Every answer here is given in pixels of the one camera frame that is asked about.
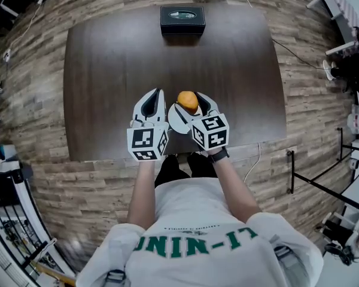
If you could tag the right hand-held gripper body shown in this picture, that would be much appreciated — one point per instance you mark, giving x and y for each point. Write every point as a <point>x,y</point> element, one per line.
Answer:
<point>212,130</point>

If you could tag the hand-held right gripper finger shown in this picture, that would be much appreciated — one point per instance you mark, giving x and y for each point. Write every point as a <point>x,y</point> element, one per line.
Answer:
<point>188,117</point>
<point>208,103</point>

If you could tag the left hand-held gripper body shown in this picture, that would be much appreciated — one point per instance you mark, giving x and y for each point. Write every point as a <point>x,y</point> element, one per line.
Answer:
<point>145,139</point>

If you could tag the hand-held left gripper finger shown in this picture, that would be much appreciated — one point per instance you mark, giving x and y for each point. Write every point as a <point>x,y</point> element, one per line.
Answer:
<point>163,109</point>
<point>138,109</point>

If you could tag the white plate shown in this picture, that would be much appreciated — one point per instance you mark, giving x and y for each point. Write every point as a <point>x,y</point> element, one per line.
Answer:
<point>176,122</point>

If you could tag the orange fruit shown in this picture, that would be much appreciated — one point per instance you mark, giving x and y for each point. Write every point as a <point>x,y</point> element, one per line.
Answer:
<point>188,100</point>

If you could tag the person's left forearm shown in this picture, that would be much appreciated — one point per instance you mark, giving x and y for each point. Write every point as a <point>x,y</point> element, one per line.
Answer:
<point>142,196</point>

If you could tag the person's right forearm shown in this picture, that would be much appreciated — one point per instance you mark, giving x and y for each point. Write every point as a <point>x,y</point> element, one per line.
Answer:
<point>236,190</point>

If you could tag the dark wooden table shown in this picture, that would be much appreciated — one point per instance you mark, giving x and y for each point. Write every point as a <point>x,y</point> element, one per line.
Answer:
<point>107,85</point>

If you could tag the black trousers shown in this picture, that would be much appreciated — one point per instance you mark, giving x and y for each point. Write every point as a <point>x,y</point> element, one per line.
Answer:
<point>170,169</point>

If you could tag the black box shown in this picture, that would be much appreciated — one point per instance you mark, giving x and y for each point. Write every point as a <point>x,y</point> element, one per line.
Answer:
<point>182,19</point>

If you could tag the white t-shirt green print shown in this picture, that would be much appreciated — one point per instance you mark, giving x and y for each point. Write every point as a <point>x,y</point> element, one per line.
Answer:
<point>197,244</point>

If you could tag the black metal rack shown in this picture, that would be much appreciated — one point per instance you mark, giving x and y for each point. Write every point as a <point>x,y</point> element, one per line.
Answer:
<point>317,184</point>

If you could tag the white power strip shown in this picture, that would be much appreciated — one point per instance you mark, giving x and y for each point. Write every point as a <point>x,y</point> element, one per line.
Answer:
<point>6,55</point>

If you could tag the white shelf rack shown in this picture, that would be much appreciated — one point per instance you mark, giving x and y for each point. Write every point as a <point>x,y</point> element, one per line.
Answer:
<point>24,220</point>

